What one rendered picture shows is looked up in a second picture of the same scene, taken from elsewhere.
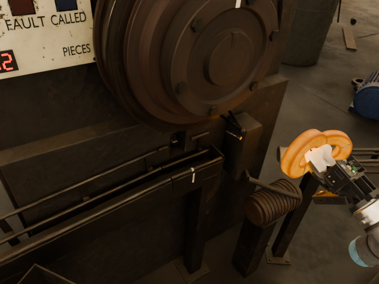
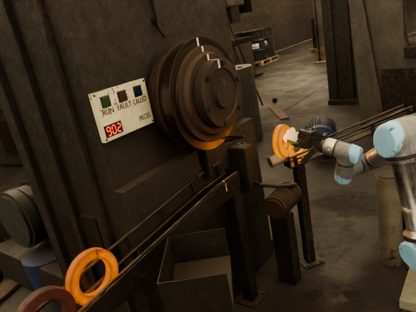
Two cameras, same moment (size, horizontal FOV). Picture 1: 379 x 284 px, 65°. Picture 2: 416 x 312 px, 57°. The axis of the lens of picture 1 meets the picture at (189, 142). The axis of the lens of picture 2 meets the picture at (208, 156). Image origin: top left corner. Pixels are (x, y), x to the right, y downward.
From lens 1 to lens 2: 1.00 m
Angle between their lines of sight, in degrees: 25
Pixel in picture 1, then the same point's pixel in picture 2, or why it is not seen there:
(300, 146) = (278, 132)
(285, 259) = (318, 260)
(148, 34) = (186, 90)
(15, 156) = (127, 187)
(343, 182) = (307, 137)
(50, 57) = (134, 122)
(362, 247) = (338, 168)
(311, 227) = (325, 235)
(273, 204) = (283, 195)
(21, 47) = (123, 118)
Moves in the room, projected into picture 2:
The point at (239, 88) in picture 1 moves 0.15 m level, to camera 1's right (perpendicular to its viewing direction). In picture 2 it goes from (233, 109) to (264, 101)
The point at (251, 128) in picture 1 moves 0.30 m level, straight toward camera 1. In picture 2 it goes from (246, 147) to (257, 167)
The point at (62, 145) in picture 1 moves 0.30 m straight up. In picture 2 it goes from (148, 177) to (129, 103)
